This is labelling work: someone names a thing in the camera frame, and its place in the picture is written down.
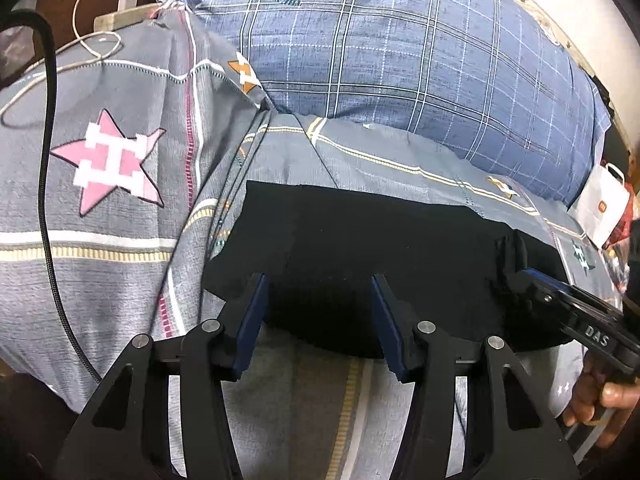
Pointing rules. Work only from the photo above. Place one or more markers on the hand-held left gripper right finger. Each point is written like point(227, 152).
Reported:
point(388, 325)

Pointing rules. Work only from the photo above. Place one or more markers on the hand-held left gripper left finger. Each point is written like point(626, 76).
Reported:
point(250, 320)

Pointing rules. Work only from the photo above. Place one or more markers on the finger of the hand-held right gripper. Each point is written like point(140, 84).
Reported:
point(550, 292)

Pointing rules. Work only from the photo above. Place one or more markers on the black pants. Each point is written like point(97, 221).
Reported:
point(400, 240)

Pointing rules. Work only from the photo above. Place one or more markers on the person's right hand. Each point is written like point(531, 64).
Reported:
point(592, 410)

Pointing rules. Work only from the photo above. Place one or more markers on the red patterned plastic bag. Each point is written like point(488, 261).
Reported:
point(622, 250)

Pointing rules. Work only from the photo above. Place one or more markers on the white paper bag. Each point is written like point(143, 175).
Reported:
point(602, 205)

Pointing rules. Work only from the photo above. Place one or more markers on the grey star printed bed sheet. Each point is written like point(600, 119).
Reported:
point(125, 240)

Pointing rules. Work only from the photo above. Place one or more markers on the blue plaid pillow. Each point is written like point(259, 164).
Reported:
point(400, 60)

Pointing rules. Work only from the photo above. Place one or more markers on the beige power strip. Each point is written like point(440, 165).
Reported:
point(127, 16)

